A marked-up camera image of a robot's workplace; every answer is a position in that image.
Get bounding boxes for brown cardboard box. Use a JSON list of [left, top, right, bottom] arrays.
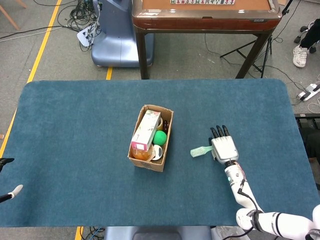
[[127, 104, 175, 173]]

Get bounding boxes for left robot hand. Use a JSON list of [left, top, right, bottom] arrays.
[[0, 157, 24, 204]]

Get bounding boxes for green foam ball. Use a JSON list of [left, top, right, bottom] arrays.
[[152, 130, 168, 146]]

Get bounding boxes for crumpled white plastic bag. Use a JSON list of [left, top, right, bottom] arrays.
[[213, 226, 241, 240]]

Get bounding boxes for black tripod stand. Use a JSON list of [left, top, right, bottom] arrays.
[[219, 0, 295, 79]]

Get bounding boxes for pink white toothpaste carton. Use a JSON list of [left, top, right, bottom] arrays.
[[130, 109, 162, 152]]

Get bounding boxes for black floor cable bundle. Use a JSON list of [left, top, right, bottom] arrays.
[[32, 0, 102, 52]]

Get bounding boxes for orange translucent ball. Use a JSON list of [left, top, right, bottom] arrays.
[[131, 144, 155, 161]]

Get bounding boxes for blue grey robot torso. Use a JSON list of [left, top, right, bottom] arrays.
[[103, 226, 213, 240]]

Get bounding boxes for person's black trouser leg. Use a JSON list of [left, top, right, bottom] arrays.
[[298, 18, 320, 50]]

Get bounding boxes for face-up mahjong tile row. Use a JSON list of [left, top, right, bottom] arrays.
[[170, 0, 236, 5]]

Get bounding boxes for white sneaker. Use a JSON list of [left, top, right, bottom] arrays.
[[292, 44, 310, 68]]

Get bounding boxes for white power strip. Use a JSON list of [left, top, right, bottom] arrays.
[[76, 24, 101, 48], [297, 83, 320, 102]]

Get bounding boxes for chrome office chair base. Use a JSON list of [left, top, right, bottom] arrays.
[[293, 19, 316, 55]]

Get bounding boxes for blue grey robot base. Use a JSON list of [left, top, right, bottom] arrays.
[[91, 0, 155, 68]]

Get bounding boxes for blue table cloth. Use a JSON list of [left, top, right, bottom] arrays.
[[0, 78, 320, 228]]

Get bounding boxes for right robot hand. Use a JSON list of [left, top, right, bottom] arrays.
[[208, 124, 240, 165]]

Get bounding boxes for light green scrub brush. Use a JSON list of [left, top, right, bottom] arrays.
[[189, 145, 214, 159]]

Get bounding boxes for white chair wooden legs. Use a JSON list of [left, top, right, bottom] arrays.
[[0, 0, 28, 31]]

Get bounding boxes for round white lidded tin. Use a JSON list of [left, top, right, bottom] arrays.
[[151, 144, 164, 161]]

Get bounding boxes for black equipment case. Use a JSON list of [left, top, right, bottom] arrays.
[[294, 113, 320, 181]]

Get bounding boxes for brown mahjong table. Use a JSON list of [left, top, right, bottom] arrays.
[[131, 0, 281, 80]]

